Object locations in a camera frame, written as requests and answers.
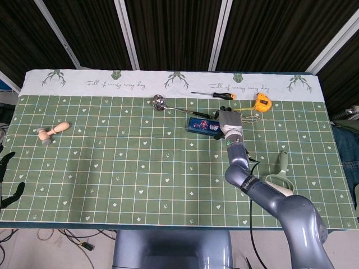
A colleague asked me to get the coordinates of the seated person in jeans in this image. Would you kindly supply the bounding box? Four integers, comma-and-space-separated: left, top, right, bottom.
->
332, 105, 359, 183

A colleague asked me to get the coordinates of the blue-grey robot torso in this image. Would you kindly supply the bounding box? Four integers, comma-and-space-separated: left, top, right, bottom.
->
112, 229, 233, 269

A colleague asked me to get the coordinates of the black orange screwdriver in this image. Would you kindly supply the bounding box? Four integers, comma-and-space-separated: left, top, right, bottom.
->
191, 91, 236, 100

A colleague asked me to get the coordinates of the floor cable bundle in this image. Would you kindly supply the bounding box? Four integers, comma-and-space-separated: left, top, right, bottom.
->
0, 228, 116, 269

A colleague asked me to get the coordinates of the green lint roller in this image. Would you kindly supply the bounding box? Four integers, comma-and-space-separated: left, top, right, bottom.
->
265, 150, 295, 198

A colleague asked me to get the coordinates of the small wooden mallet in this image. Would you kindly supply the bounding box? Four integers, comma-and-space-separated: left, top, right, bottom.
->
33, 122, 70, 146

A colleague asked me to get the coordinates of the steel ladle black handle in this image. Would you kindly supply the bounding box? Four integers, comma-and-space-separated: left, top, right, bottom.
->
152, 94, 214, 120

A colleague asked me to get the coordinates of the braided beige cord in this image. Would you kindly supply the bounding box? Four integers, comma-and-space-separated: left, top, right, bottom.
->
240, 112, 261, 124

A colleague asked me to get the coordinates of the white partition post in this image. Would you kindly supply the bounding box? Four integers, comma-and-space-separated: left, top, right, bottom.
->
208, 0, 233, 71
305, 11, 359, 75
33, 0, 82, 69
114, 0, 140, 71

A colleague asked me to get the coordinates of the yellow tape measure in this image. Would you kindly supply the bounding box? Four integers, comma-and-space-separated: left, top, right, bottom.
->
233, 92, 273, 113

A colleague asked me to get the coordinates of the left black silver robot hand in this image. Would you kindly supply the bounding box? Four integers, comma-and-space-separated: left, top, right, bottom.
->
0, 145, 26, 210

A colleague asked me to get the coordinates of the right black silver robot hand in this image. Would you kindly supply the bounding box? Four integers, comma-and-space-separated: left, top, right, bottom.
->
214, 105, 243, 141

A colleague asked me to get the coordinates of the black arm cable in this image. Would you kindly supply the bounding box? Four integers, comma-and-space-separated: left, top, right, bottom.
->
246, 152, 266, 269

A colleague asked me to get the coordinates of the green checked tablecloth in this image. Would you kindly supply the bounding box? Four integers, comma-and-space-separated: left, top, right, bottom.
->
0, 69, 359, 231

